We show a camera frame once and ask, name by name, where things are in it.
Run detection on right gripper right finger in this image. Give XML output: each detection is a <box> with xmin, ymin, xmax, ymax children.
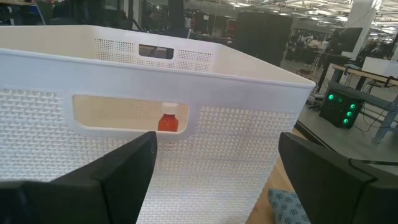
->
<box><xmin>278</xmin><ymin>131</ymin><xmax>398</xmax><ymax>224</ymax></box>

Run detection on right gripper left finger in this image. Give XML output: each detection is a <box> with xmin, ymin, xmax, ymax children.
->
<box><xmin>0</xmin><ymin>131</ymin><xmax>159</xmax><ymax>224</ymax></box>

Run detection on orange bottle white cap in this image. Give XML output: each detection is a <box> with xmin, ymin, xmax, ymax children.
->
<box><xmin>157</xmin><ymin>102</ymin><xmax>180</xmax><ymax>133</ymax></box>

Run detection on white woven plastic basket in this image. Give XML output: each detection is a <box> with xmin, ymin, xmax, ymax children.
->
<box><xmin>0</xmin><ymin>24</ymin><xmax>317</xmax><ymax>224</ymax></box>

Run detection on blue patterned cloth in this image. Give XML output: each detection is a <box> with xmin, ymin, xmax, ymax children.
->
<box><xmin>267</xmin><ymin>188</ymin><xmax>312</xmax><ymax>224</ymax></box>

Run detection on black computer tower green lights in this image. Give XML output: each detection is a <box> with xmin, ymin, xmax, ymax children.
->
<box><xmin>319</xmin><ymin>88</ymin><xmax>364</xmax><ymax>129</ymax></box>

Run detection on wooden top desk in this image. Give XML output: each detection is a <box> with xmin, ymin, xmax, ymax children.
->
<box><xmin>323</xmin><ymin>63</ymin><xmax>398</xmax><ymax>94</ymax></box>

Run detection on white panel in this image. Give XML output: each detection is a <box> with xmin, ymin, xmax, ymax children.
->
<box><xmin>361</xmin><ymin>56</ymin><xmax>398</xmax><ymax>78</ymax></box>

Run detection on black computer monitor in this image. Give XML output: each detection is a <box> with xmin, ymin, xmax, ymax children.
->
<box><xmin>334</xmin><ymin>27</ymin><xmax>363</xmax><ymax>55</ymax></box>

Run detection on black tall cabinet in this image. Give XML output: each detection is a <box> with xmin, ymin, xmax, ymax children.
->
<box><xmin>233</xmin><ymin>11</ymin><xmax>294</xmax><ymax>68</ymax></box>

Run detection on black aluminium table frame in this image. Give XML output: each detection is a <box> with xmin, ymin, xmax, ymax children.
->
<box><xmin>294</xmin><ymin>119</ymin><xmax>340</xmax><ymax>154</ymax></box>

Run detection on grey metal desk frame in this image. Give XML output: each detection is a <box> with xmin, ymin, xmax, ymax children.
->
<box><xmin>328</xmin><ymin>81</ymin><xmax>398</xmax><ymax>146</ymax></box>

